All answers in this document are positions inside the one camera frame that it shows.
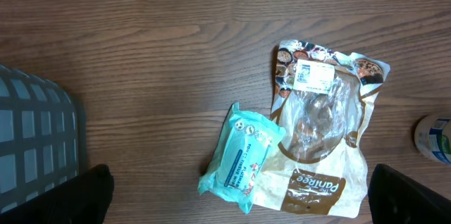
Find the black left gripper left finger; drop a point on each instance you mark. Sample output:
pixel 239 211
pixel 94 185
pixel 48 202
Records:
pixel 85 199

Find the mint green wipes pack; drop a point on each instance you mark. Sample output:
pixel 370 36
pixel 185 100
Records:
pixel 246 139

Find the dark grey mesh basket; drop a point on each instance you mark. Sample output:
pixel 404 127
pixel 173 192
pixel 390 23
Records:
pixel 40 137

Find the green lid clear jar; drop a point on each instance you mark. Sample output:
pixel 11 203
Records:
pixel 432 137

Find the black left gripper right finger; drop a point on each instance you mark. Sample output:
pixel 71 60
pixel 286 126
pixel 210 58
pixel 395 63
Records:
pixel 395 198

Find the clear bag bread package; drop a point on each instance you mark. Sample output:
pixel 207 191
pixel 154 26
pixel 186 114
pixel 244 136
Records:
pixel 324 100

